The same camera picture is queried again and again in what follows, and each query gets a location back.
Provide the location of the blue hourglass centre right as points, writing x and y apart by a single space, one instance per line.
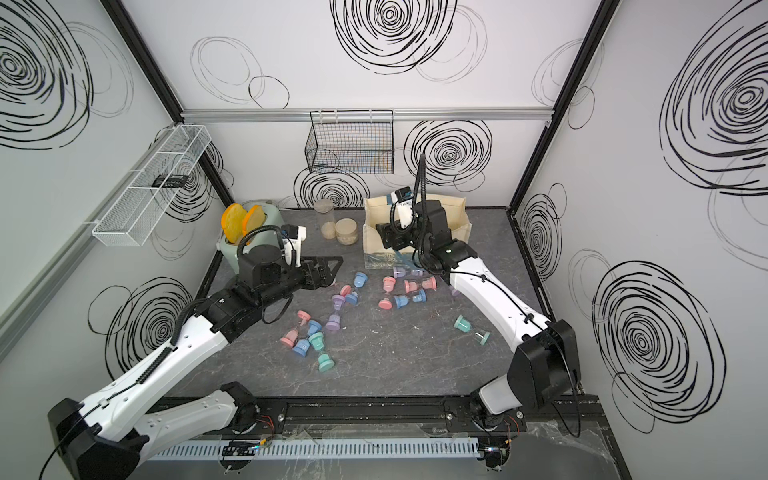
417 297

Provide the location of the pink hourglass lower left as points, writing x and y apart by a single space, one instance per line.
291 337

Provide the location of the left yellow toast slice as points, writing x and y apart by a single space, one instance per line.
232 222

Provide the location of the right yellow toast slice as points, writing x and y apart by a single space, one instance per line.
253 219

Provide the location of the pink hourglass near bag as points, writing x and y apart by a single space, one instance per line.
412 286

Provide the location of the blue hourglass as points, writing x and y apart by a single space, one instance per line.
417 297
358 283
303 345

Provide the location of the black wire basket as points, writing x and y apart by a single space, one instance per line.
356 141

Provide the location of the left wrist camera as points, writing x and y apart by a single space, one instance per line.
293 236

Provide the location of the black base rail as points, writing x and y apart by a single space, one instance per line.
453 413

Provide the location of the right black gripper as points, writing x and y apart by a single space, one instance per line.
388 235

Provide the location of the white slotted cable duct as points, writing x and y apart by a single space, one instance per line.
322 449

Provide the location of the yellow toast slice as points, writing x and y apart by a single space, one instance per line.
232 222
253 219

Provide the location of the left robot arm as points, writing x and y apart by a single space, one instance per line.
112 432

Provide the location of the tall glass jar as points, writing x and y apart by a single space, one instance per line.
324 209

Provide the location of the purple hourglass by bag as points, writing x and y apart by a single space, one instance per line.
402 272

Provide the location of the blue hourglass upper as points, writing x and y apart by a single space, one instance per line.
358 283

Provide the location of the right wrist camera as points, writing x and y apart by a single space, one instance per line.
401 208

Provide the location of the blue hourglass lower left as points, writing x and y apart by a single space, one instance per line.
303 345

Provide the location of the green hourglass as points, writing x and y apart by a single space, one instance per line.
463 325
325 361

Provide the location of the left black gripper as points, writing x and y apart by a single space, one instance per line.
325 278

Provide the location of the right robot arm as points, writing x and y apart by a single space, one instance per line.
545 361

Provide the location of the black item in shelf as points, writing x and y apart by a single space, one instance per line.
170 181

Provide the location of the purple hourglass centre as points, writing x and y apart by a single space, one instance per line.
333 322

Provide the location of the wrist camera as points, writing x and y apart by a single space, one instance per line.
401 208
293 236

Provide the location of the pink hourglass number fifteen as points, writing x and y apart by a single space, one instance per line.
388 285

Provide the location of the white wire shelf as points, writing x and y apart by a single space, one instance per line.
139 208

